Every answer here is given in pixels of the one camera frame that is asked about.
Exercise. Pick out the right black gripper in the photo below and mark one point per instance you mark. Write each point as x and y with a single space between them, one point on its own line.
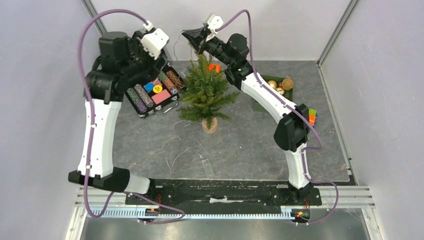
203 40

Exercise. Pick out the small green christmas tree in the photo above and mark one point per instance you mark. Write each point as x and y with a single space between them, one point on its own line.
205 95

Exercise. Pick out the green ornament box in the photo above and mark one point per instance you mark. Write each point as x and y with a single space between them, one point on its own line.
289 95

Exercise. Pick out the clear battery box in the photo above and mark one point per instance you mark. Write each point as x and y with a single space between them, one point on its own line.
209 172

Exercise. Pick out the blue orange toy car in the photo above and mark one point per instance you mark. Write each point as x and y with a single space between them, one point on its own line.
312 117

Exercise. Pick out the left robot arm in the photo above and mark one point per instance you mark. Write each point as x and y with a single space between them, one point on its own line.
124 61

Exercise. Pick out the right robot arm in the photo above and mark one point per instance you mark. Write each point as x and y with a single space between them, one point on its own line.
291 134

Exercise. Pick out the orange plastic piece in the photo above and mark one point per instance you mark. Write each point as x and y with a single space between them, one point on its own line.
214 68

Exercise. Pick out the yellow big blind button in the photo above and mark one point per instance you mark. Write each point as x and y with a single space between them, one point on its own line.
157 89

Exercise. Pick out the pink card deck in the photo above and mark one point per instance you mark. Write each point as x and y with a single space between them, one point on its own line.
160 97

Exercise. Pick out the black poker chip case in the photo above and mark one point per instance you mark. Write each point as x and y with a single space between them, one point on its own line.
141 100

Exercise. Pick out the blue dealer button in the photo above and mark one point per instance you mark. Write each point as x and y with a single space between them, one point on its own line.
149 87

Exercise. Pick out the gold bauble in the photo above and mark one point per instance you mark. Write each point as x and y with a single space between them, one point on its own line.
272 84

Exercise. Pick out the twine ball ornament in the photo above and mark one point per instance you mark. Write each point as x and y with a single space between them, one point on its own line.
287 84

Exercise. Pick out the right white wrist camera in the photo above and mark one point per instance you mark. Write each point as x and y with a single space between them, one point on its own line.
213 23

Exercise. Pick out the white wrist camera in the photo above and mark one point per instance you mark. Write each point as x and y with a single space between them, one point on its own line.
154 42
213 23

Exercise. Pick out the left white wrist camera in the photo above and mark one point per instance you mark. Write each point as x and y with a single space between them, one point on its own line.
154 42

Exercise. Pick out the aluminium corner frame post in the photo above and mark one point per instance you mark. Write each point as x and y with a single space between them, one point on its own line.
92 12

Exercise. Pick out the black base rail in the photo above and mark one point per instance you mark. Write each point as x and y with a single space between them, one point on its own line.
200 196

